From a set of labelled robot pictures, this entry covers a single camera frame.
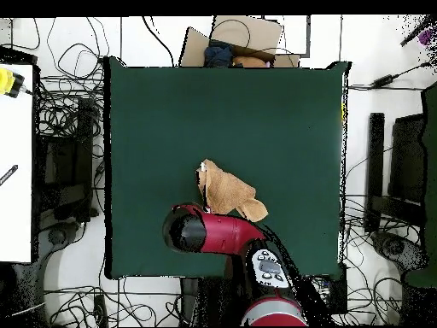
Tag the black marker pen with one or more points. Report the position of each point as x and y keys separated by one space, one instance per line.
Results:
x=8 y=175

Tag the green cloth covered table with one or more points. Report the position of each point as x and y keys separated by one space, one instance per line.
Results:
x=431 y=171

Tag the white side table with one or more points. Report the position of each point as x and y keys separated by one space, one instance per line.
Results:
x=15 y=136

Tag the black box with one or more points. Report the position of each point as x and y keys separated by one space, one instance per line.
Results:
x=338 y=294

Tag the dark blue garment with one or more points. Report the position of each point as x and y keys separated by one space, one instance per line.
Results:
x=218 y=54

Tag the dark green table cloth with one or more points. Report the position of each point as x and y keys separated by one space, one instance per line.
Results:
x=170 y=119

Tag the purple round object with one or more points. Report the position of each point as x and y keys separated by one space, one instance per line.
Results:
x=425 y=37

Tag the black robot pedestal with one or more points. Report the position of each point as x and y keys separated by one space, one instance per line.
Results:
x=211 y=300

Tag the black equipment rack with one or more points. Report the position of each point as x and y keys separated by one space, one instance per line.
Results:
x=68 y=164

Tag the yellow and black tool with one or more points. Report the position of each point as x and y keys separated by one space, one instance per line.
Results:
x=5 y=82

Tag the black power adapter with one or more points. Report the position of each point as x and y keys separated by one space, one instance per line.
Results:
x=382 y=81

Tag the brown cardboard box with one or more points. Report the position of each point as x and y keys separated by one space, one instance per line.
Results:
x=245 y=32

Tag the orange garment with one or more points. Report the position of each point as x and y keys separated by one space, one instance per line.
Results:
x=249 y=62

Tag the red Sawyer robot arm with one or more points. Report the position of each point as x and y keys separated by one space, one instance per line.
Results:
x=222 y=234

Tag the tan terry towel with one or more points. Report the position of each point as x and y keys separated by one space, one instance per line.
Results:
x=225 y=191

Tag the black upright bar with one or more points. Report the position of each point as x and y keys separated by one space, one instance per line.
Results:
x=375 y=164

